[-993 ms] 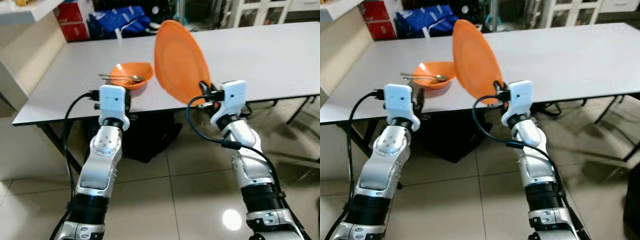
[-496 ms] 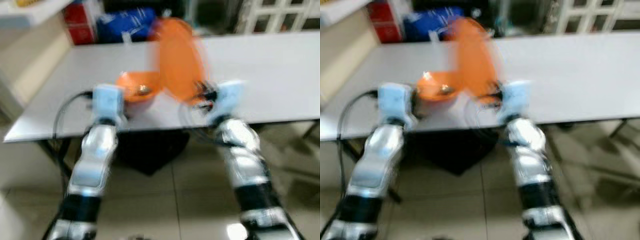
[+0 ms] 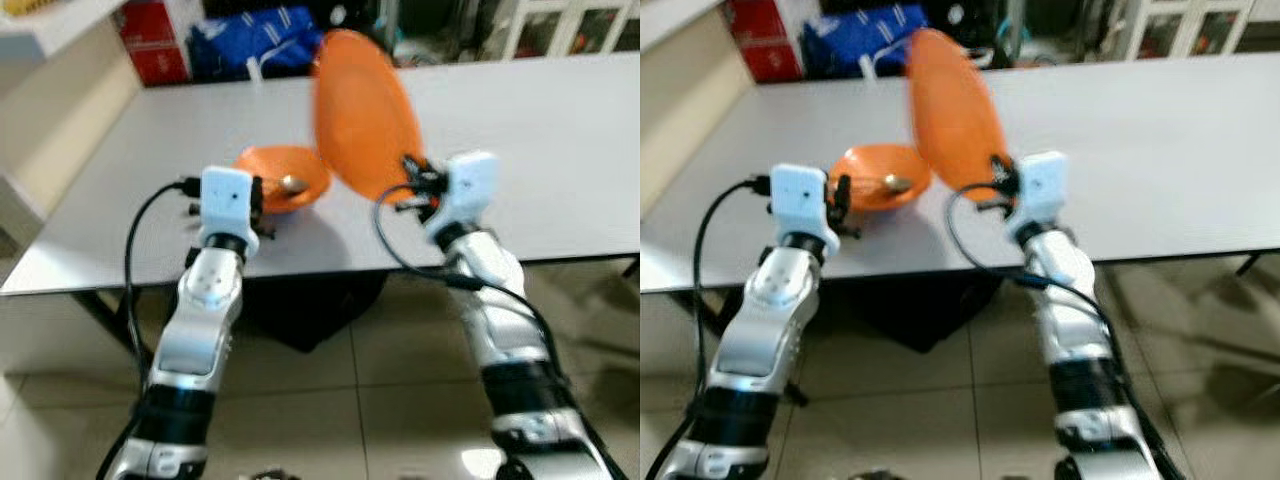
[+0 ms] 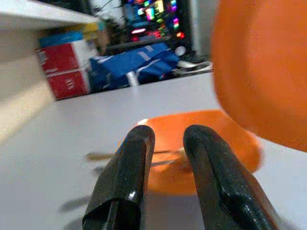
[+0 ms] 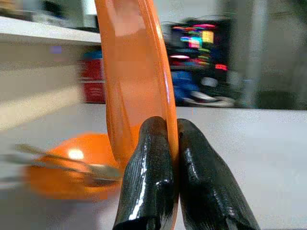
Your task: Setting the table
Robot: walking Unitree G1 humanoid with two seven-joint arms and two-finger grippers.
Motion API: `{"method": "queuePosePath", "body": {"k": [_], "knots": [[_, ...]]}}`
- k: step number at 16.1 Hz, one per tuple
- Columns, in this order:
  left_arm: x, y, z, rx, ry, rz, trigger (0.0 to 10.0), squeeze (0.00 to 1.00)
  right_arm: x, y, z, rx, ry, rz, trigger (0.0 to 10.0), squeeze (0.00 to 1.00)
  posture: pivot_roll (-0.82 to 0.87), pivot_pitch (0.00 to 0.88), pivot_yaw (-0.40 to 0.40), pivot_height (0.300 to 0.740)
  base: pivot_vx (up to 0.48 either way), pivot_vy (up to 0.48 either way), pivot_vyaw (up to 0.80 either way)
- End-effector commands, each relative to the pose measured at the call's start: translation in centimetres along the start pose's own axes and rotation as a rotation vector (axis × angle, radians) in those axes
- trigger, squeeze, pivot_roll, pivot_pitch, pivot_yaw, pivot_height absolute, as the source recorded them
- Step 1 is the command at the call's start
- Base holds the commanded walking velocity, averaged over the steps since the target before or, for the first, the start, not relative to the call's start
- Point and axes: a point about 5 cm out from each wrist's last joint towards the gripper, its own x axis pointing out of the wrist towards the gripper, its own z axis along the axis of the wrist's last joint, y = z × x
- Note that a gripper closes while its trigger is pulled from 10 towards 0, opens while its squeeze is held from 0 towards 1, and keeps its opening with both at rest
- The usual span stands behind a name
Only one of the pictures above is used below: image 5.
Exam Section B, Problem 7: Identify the red cardboard box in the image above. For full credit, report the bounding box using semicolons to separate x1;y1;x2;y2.
80;58;106;82
81;81;106;104

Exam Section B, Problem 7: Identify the white counter top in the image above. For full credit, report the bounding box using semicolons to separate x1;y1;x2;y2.
0;16;102;46

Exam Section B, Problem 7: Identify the orange plastic bowl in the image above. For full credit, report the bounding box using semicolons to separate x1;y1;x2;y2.
24;132;122;200

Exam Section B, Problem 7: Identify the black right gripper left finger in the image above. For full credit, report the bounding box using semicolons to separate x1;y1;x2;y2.
112;116;180;230

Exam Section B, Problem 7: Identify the black shelf with colourful items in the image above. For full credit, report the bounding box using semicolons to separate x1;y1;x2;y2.
165;18;232;72

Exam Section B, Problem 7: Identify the black appliance with white dials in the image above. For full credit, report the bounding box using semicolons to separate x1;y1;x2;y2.
198;69;232;98

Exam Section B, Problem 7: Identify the silver metal spoon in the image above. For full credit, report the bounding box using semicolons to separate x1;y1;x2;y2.
0;153;96;178

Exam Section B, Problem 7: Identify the orange plastic plate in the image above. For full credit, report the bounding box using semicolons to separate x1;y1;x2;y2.
94;0;180;230

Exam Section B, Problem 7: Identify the blue bag with white straps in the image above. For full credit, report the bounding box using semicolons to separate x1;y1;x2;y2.
170;69;237;108

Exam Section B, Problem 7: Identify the blue cardboard box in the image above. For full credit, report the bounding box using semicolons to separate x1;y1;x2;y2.
83;49;103;60

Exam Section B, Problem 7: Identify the gold metal spoon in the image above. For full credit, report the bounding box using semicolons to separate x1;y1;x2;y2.
15;143;123;181

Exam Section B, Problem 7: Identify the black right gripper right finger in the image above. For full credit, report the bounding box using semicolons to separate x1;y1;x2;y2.
177;118;261;230

